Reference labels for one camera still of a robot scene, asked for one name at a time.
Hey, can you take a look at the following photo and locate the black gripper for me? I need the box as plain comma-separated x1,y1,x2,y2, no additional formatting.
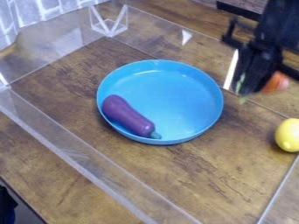
222,0,299,95

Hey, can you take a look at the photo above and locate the orange toy carrot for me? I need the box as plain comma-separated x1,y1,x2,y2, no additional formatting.
235,70,291,105

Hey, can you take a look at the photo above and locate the blue round plate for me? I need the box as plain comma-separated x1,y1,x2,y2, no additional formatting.
97,59,225,145

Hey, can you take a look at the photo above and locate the yellow toy lemon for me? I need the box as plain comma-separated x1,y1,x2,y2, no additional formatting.
275,118,299,152

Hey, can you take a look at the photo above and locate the purple toy eggplant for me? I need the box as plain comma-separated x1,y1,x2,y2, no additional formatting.
102,94,162,139

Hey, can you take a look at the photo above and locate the white lattice curtain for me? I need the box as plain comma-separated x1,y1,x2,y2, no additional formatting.
0,0,109,51

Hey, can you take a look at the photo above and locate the dark object bottom left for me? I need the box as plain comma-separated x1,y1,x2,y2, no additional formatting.
0,185,19,224

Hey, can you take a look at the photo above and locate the clear acrylic enclosure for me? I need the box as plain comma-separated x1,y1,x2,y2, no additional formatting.
0,0,299,224

